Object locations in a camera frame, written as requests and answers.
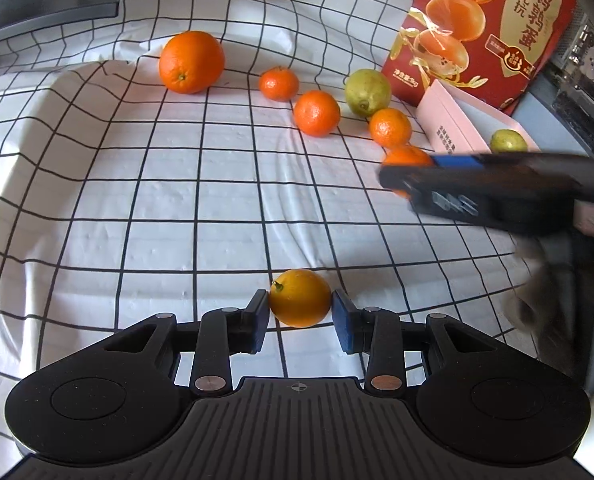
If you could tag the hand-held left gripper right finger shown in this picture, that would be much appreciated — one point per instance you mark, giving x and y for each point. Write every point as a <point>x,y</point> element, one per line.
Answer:
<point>344,325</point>

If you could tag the white black-grid cloth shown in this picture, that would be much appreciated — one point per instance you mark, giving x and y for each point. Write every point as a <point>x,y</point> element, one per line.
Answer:
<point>177,200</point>

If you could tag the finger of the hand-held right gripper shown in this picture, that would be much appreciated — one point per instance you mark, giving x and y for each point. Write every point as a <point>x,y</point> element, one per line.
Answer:
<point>497,200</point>
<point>457,161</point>

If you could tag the red printed bag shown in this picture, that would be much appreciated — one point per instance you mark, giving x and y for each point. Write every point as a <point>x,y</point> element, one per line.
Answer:
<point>522,25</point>

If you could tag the large orange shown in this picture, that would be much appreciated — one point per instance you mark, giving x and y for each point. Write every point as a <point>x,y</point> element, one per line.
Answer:
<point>192,62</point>

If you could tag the small orange tangerine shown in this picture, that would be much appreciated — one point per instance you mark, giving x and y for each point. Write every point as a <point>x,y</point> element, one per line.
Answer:
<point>278,84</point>
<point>407,156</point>
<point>390,127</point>
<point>317,113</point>

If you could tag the small green lemon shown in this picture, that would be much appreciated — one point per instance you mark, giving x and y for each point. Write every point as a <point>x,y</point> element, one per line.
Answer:
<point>508,141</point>

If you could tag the large green lemon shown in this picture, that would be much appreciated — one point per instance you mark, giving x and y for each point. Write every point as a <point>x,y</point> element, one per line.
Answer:
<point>368,91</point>

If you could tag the pink cardboard box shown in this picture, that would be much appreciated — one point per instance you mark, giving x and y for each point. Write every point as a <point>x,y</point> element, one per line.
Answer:
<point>452,110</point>

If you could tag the yellow-orange citrus fruit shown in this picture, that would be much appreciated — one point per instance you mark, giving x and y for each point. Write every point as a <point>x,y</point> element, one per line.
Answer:
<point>299,300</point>

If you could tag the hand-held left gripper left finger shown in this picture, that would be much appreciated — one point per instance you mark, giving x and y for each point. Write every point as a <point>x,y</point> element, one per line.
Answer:
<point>258,322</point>

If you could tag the silver metal device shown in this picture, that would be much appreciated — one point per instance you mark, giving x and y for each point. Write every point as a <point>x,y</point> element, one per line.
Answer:
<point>587,60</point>

